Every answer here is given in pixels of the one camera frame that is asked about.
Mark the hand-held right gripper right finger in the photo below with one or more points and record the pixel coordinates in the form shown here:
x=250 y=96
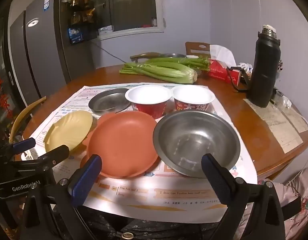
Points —
x=216 y=177

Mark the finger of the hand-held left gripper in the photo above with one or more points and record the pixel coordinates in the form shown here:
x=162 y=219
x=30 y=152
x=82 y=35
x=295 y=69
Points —
x=53 y=155
x=23 y=145

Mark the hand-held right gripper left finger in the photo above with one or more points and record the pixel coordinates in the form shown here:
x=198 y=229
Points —
x=86 y=177

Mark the yellow plastic plate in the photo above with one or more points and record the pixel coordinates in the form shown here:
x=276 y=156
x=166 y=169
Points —
x=68 y=130

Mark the large steel bowl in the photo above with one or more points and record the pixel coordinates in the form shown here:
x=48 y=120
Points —
x=194 y=135

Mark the orange plastic plate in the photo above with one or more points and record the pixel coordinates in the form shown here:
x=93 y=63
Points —
x=124 y=142

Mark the small steel plate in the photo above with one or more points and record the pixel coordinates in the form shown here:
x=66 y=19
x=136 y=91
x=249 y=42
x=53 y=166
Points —
x=106 y=102

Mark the red instant noodle bowl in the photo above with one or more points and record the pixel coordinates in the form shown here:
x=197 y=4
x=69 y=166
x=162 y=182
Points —
x=194 y=96
x=149 y=95

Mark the printed newspaper sheet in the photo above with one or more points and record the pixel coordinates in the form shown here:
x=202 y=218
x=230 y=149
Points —
x=144 y=195

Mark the glass door with red decorations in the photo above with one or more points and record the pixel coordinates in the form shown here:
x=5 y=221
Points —
x=3 y=80

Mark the person's dark floral clothing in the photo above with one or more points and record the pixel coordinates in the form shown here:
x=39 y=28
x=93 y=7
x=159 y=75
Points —
x=144 y=230

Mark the paper sheets under glass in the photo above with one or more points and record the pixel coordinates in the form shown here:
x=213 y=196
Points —
x=281 y=127

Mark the grey refrigerator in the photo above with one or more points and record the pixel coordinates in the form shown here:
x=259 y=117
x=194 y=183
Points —
x=43 y=55

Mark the red tissue box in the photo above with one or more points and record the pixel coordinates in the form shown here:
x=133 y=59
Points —
x=219 y=73

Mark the white crumpled bags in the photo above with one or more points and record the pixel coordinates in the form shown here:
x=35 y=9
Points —
x=245 y=68

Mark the celery bunch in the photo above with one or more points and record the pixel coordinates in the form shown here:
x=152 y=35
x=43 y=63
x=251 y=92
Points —
x=164 y=73
x=179 y=62

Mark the black thermos bottle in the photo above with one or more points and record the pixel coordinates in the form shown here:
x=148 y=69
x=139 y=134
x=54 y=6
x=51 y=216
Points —
x=264 y=67

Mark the blue box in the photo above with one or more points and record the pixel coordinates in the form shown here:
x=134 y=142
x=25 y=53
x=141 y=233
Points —
x=75 y=36

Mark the steel basin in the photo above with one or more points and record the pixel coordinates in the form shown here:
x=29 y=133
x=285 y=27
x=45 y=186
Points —
x=175 y=55

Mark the wooden chair with cutout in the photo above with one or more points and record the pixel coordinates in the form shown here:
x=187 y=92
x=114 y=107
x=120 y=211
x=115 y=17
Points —
x=194 y=47

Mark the black storage rack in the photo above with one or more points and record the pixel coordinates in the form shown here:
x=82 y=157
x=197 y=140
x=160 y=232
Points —
x=81 y=25

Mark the white flat box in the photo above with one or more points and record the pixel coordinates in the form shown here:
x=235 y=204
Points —
x=105 y=30

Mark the small jar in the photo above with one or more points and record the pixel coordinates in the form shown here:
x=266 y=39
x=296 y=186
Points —
x=154 y=22

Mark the white framed window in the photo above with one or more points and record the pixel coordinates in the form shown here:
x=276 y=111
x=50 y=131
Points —
x=134 y=5

